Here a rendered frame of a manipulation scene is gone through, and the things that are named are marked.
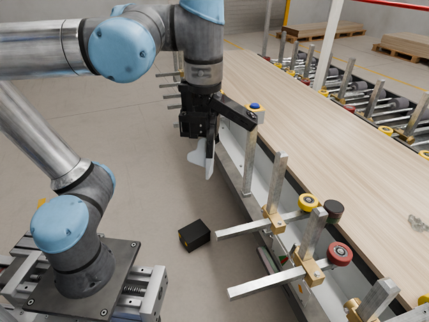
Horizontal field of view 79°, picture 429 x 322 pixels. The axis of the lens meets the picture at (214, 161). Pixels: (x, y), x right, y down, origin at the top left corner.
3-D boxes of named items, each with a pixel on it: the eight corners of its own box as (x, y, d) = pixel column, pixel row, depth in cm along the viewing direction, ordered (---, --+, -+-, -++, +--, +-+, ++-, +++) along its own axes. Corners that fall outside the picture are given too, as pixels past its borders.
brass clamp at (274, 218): (272, 236, 110) (274, 228, 106) (259, 212, 120) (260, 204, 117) (286, 232, 111) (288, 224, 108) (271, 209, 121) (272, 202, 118)
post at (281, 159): (265, 237, 122) (280, 155, 93) (262, 232, 125) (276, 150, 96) (271, 236, 123) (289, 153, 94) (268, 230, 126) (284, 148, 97)
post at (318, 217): (290, 294, 106) (319, 214, 77) (286, 285, 109) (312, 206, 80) (298, 291, 107) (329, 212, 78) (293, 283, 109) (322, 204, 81)
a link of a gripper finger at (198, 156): (186, 177, 59) (189, 137, 59) (212, 179, 59) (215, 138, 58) (183, 179, 56) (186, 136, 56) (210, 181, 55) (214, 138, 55)
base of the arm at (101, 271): (43, 294, 66) (26, 273, 60) (76, 244, 78) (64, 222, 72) (99, 303, 64) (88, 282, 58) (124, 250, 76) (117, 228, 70)
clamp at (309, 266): (309, 288, 89) (313, 280, 86) (289, 255, 99) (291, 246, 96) (323, 283, 90) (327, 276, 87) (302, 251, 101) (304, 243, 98)
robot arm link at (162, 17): (95, 9, 39) (169, 9, 39) (118, 0, 48) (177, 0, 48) (108, 62, 43) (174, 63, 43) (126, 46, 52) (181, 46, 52)
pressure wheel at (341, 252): (329, 281, 93) (339, 263, 87) (316, 262, 100) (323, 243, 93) (348, 275, 95) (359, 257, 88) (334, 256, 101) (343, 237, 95)
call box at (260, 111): (249, 127, 112) (250, 111, 108) (242, 120, 118) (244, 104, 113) (263, 125, 114) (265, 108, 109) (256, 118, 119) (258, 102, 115)
